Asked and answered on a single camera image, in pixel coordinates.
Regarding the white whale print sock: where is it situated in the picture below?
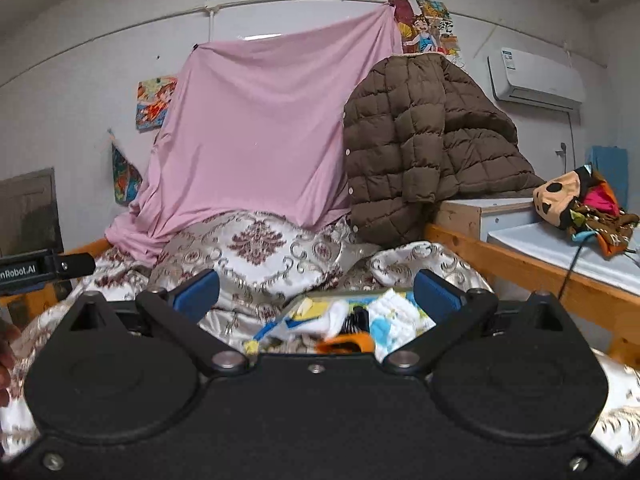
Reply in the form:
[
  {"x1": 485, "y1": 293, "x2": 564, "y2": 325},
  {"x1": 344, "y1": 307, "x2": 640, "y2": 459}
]
[{"x1": 369, "y1": 289, "x2": 437, "y2": 363}]

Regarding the pink hanging sheet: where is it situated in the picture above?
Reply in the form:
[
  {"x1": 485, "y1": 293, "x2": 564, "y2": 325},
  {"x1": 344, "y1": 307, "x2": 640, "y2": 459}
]
[{"x1": 104, "y1": 4, "x2": 404, "y2": 267}]

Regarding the square cartoon wall poster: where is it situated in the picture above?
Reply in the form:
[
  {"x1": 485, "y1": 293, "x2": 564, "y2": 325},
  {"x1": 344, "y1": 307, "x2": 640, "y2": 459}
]
[{"x1": 135, "y1": 76, "x2": 179, "y2": 132}]

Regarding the large cartoon wall poster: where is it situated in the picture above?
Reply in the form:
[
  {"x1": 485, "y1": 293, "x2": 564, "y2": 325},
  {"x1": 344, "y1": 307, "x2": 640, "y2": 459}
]
[{"x1": 384, "y1": 0, "x2": 459, "y2": 57}]

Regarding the wooden bed frame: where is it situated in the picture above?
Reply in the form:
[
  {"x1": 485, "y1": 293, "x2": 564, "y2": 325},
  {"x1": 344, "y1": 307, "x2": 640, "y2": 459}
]
[{"x1": 0, "y1": 221, "x2": 640, "y2": 377}]

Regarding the white air conditioner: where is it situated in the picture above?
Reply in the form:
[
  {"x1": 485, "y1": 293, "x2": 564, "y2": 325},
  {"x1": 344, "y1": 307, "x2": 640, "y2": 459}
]
[{"x1": 486, "y1": 46, "x2": 587, "y2": 109}]

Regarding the navy striped orange sock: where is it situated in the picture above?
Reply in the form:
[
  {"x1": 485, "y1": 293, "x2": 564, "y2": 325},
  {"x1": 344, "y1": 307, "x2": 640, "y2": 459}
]
[{"x1": 315, "y1": 306, "x2": 377, "y2": 357}]

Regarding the white cabinet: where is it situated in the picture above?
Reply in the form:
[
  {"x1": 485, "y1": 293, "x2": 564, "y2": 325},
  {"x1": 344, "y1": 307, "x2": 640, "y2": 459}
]
[{"x1": 479, "y1": 204, "x2": 640, "y2": 282}]

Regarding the brown puffer jacket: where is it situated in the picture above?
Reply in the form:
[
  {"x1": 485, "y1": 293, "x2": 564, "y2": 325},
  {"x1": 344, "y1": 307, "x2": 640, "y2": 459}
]
[{"x1": 341, "y1": 52, "x2": 547, "y2": 247}]

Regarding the black cable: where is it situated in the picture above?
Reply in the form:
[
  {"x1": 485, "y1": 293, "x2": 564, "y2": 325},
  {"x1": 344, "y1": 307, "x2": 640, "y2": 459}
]
[{"x1": 556, "y1": 239, "x2": 587, "y2": 302}]

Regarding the grey wall board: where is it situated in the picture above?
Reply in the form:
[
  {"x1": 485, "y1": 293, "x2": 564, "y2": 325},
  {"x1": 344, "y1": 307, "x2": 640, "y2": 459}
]
[{"x1": 0, "y1": 166, "x2": 64, "y2": 262}]

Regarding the blue towel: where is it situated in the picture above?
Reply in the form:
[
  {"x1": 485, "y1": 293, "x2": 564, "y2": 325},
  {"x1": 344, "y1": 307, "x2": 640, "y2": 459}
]
[{"x1": 586, "y1": 145, "x2": 630, "y2": 212}]

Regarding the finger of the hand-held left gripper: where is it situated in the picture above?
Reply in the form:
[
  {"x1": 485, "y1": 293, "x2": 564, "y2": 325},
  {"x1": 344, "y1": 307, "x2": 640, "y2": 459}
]
[{"x1": 54, "y1": 254, "x2": 97, "y2": 278}]

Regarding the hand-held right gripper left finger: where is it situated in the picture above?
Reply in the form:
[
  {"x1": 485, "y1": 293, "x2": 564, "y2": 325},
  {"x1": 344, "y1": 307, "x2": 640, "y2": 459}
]
[{"x1": 65, "y1": 270, "x2": 249, "y2": 375}]

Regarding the blue yellow sock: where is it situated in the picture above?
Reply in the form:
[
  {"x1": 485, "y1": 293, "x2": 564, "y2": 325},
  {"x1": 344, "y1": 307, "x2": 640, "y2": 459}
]
[{"x1": 244, "y1": 317, "x2": 283, "y2": 354}]

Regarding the colourful hanging wall picture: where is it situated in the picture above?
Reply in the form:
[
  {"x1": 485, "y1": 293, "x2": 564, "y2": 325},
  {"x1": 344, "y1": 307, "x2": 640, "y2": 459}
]
[{"x1": 110, "y1": 130, "x2": 144, "y2": 207}]

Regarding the person's left hand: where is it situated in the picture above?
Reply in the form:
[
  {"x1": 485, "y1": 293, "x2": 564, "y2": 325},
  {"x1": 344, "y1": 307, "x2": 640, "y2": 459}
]
[{"x1": 0, "y1": 319, "x2": 22, "y2": 408}]

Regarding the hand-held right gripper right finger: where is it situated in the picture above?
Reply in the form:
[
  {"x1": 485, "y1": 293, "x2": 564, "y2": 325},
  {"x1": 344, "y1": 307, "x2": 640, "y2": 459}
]
[{"x1": 384, "y1": 269, "x2": 571, "y2": 375}]

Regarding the yellow striped sock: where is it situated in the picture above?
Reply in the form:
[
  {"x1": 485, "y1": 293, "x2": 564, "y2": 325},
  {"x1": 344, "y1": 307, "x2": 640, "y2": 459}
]
[{"x1": 284, "y1": 299, "x2": 352, "y2": 339}]

